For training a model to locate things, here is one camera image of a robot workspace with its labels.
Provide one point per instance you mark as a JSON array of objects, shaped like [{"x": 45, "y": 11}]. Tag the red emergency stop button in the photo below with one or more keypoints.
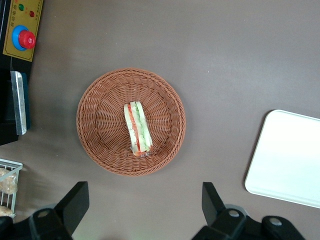
[{"x": 25, "y": 38}]

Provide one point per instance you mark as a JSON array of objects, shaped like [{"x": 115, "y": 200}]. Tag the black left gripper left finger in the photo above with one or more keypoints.
[{"x": 72, "y": 207}]

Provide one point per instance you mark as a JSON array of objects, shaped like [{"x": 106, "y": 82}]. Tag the triangle sandwich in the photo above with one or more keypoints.
[{"x": 138, "y": 127}]

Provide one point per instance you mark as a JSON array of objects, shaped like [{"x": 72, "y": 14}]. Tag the silver metal bar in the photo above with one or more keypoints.
[{"x": 19, "y": 102}]

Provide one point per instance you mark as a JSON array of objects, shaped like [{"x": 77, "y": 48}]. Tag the red indicator light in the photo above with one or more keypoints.
[{"x": 32, "y": 13}]

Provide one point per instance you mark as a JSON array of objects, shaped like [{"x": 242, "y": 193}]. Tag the wrapped bread bun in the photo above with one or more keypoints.
[
  {"x": 8, "y": 182},
  {"x": 5, "y": 211}
]

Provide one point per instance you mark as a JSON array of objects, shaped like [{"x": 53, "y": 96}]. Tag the green indicator light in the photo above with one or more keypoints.
[{"x": 21, "y": 7}]

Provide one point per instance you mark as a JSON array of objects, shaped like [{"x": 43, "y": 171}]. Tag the white rectangular plastic tray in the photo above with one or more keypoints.
[{"x": 285, "y": 160}]

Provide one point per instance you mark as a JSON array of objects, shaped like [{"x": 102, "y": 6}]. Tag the black control box yellow panel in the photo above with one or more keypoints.
[{"x": 15, "y": 65}]

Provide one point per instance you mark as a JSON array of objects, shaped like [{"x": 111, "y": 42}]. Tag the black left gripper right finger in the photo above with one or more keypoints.
[{"x": 215, "y": 207}]

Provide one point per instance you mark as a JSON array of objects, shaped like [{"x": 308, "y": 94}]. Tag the round brown wicker basket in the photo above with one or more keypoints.
[{"x": 100, "y": 125}]

